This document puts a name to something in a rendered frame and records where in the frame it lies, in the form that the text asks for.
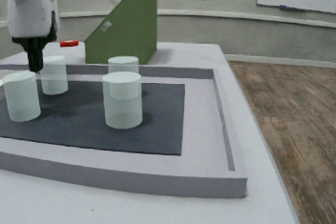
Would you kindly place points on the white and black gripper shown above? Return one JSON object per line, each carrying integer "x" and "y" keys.
{"x": 30, "y": 21}

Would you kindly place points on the white shallow tray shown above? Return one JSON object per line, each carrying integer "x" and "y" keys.
{"x": 2, "y": 74}

